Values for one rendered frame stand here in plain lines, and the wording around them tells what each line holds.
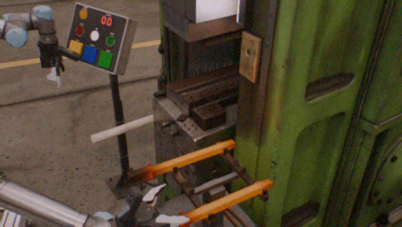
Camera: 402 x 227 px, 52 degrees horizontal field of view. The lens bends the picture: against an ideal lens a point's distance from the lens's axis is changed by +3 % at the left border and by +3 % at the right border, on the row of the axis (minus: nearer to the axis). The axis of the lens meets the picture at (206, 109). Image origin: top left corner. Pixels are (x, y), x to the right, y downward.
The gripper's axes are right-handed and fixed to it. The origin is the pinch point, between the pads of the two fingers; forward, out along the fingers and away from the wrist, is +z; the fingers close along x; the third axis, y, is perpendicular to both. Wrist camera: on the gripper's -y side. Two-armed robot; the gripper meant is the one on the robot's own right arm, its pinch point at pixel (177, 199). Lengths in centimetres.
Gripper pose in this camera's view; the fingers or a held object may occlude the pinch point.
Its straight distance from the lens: 119.8
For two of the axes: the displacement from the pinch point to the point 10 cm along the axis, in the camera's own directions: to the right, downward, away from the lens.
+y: -0.3, 8.2, 5.7
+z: 8.6, -2.7, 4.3
